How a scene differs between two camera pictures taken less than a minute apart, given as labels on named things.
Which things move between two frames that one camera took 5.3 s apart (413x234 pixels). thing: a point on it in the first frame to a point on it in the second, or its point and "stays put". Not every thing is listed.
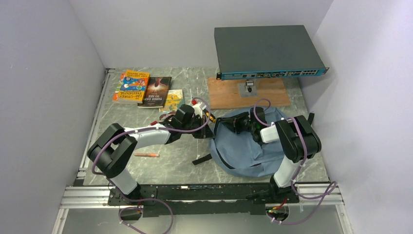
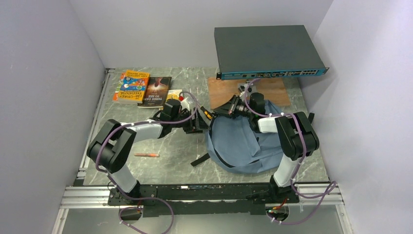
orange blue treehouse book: x=133 y=87 stays put
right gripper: x=233 y=122 to x=229 y=108
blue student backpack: x=244 y=152 stays put
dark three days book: x=156 y=93 stays put
